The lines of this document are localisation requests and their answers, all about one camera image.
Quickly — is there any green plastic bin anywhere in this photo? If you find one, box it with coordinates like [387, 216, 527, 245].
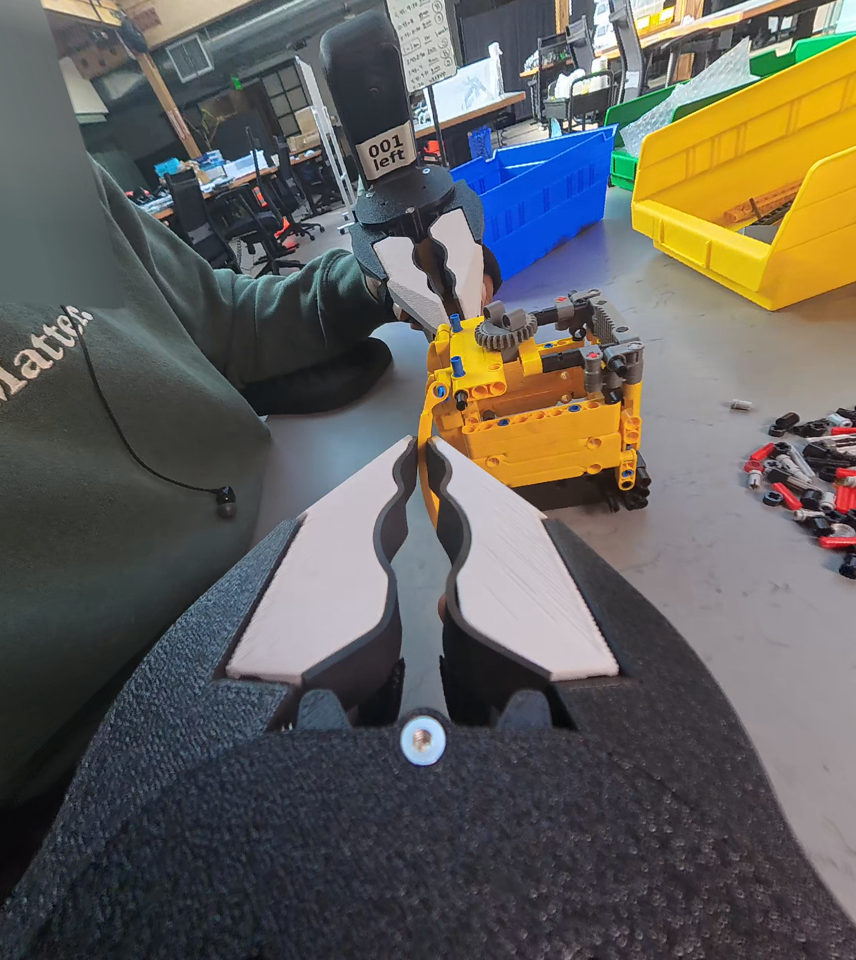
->
[604, 28, 856, 192]

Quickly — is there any yellow lego robot model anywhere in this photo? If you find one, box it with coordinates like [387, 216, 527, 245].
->
[418, 291, 654, 513]

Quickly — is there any green printed sweatshirt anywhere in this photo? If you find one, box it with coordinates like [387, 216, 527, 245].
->
[0, 157, 279, 845]

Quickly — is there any yellow curved lego panel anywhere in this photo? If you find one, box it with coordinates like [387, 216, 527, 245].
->
[418, 384, 447, 532]

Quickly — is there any pile of lego pins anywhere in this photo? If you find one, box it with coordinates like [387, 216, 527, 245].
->
[743, 396, 856, 582]

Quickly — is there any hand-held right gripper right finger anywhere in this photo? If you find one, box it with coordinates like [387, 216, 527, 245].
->
[425, 437, 620, 727]

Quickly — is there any clear plastic bag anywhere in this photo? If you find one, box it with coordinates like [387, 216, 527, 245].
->
[617, 37, 757, 157]

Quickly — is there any white printed sign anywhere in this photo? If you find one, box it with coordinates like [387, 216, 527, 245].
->
[385, 0, 460, 94]

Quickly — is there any wooden desk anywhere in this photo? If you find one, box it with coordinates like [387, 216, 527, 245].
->
[411, 90, 528, 162]
[593, 0, 841, 61]

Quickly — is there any black mesh elbow pad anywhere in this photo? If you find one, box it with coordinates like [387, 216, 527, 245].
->
[244, 337, 395, 417]

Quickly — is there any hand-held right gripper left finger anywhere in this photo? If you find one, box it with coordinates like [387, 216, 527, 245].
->
[225, 435, 419, 729]

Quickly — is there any white drawing sheet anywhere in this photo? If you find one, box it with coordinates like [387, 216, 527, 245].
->
[431, 58, 510, 115]

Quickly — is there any blue plastic bin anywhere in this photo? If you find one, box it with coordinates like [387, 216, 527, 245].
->
[448, 125, 618, 282]

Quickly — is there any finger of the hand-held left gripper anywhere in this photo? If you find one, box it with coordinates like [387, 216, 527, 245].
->
[431, 208, 487, 322]
[371, 234, 453, 336]

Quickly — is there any yellow bin with large parts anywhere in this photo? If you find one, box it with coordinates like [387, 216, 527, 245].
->
[629, 13, 856, 312]

